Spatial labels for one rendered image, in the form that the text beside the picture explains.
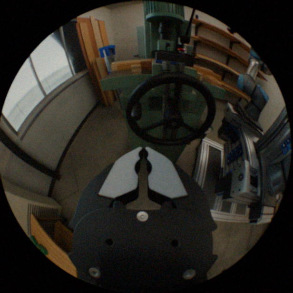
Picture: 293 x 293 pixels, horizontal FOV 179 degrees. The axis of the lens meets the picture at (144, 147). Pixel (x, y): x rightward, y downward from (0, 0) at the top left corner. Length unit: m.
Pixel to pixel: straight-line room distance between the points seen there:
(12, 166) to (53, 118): 0.86
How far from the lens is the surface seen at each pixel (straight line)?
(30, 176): 1.50
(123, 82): 0.44
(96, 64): 1.84
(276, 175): 0.50
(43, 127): 1.45
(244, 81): 0.79
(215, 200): 1.00
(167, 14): 0.52
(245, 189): 0.41
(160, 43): 0.52
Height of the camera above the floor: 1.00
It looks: 58 degrees down
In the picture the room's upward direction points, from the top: 4 degrees counter-clockwise
